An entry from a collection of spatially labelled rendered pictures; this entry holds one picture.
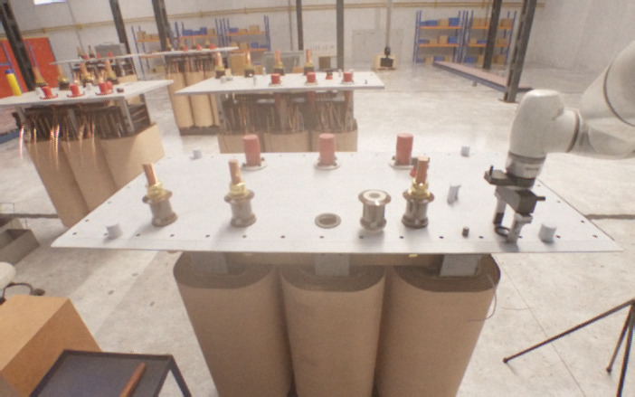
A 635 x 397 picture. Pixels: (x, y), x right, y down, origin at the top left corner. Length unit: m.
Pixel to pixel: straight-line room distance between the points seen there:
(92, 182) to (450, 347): 3.25
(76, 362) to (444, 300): 1.38
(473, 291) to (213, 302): 0.96
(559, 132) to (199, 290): 1.20
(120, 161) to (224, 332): 2.22
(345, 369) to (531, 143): 1.14
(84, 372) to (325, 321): 0.89
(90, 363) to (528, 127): 1.59
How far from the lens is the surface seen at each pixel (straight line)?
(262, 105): 2.73
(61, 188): 3.88
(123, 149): 3.22
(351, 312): 1.22
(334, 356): 1.44
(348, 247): 0.87
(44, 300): 1.82
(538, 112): 0.87
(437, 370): 1.58
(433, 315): 1.28
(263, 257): 1.25
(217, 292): 1.24
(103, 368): 1.44
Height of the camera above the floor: 1.89
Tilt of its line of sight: 29 degrees down
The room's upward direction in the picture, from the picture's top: 2 degrees counter-clockwise
